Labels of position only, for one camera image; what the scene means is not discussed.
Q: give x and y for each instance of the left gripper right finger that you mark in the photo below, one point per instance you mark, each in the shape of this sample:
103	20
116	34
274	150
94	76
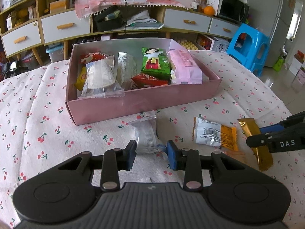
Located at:
189	161

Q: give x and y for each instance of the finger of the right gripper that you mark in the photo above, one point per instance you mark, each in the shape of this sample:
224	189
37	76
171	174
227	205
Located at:
288	122
288	140

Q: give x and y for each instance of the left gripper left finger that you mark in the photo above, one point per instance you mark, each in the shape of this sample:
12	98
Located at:
116	160

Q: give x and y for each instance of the orange cracker packet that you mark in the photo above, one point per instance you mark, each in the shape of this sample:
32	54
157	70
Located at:
214	134

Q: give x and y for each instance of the gold wafer bar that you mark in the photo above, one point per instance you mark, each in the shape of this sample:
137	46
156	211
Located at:
257	143

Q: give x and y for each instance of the grey foil small packet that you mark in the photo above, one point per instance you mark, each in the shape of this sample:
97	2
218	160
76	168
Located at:
146	135

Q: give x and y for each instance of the clear rice cake packet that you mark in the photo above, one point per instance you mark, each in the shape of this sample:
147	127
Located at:
100	80

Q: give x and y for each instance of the red white snack packet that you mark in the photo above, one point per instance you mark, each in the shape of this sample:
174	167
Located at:
144	80

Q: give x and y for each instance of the pink snack packet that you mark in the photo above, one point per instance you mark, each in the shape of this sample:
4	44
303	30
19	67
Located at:
184	69

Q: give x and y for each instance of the silver long snack packet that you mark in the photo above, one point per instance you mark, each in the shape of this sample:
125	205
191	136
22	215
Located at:
127	68

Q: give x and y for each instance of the yellow cracker packet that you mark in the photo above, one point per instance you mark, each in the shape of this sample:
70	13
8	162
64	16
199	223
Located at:
81	79

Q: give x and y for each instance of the green snack packet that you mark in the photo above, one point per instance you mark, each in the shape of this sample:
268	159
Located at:
156	63

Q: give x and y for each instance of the small red snack packet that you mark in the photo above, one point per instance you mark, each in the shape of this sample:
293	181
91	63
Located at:
92	57

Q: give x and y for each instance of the pink cardboard box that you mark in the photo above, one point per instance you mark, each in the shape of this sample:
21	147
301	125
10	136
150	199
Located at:
90	110

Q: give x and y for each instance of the cherry print tablecloth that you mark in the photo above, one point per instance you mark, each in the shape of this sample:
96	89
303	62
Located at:
37	132

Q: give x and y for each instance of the blue plastic stool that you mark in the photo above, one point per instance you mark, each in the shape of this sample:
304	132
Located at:
250	48

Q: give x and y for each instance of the yellow egg tray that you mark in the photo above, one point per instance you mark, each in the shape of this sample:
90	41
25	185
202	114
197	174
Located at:
187	44

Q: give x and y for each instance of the clear storage bin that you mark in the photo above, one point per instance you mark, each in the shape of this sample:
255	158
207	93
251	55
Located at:
55	52

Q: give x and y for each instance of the black microwave oven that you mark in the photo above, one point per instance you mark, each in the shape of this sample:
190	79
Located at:
233	10

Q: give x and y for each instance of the orange fruit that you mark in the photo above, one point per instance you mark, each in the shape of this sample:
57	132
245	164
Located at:
209	10

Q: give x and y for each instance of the long wooden tv cabinet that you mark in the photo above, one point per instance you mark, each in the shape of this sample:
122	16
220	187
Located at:
28	24

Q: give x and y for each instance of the pink cherry cloth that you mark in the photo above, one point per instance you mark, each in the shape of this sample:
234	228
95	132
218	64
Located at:
87	8

